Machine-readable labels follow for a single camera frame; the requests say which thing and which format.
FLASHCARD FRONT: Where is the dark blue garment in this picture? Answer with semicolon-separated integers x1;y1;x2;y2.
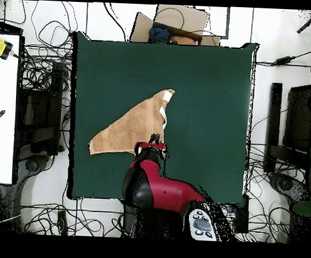
148;23;172;44

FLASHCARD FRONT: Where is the dark green table cloth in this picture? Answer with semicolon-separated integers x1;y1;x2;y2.
65;31;259;207

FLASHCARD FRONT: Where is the orange cloth item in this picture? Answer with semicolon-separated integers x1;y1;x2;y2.
170;34;197;46

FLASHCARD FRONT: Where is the tangle of black cables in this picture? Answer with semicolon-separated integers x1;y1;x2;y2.
19;44;73;93
247;143;307;180

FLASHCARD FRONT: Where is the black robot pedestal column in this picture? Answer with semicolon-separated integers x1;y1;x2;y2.
121;199;186;241

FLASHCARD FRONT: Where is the brown cardboard box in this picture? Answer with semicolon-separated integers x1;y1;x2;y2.
129;3;223;47

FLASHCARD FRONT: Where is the black rod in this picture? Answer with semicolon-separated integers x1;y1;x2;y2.
296;10;311;35

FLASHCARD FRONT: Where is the black pedestal caster foot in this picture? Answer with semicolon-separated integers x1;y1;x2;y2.
267;172;311;203
18;154;51;179

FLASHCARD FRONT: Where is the black equipment box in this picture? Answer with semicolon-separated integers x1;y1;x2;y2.
16;60;65;156

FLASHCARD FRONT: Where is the tan terry towel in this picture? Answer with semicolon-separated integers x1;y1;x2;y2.
87;85;176;159

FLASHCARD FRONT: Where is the black power adapter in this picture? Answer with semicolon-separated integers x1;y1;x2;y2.
275;55;296;66

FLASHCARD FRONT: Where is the white side table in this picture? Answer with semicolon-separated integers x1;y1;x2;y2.
0;33;21;185

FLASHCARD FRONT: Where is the black power strip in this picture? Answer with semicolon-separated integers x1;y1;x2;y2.
57;210;69;236

